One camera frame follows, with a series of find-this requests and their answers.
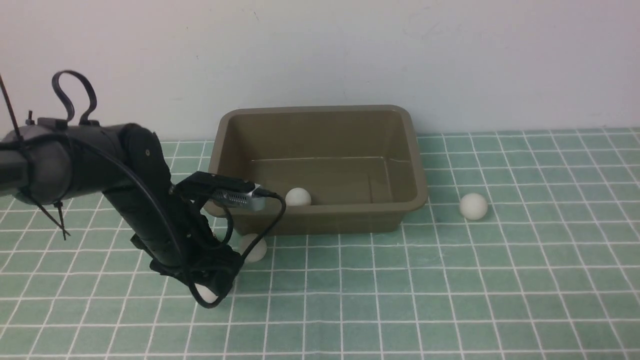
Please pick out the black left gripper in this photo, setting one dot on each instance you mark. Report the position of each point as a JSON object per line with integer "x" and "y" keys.
{"x": 195, "y": 251}

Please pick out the white ball front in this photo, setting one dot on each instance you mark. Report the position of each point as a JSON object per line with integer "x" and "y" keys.
{"x": 206, "y": 294}

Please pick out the white ball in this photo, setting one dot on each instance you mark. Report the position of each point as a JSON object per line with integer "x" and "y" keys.
{"x": 298, "y": 197}
{"x": 206, "y": 294}
{"x": 473, "y": 206}
{"x": 257, "y": 252}

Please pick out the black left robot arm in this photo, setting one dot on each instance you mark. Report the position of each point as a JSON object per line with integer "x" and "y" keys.
{"x": 126, "y": 164}

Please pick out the brown plastic bin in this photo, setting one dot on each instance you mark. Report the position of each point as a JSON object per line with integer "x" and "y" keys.
{"x": 360, "y": 164}

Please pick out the green checked tablecloth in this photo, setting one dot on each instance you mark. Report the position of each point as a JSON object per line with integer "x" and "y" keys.
{"x": 552, "y": 272}

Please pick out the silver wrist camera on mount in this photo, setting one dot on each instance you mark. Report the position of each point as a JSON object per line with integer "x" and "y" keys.
{"x": 230, "y": 192}

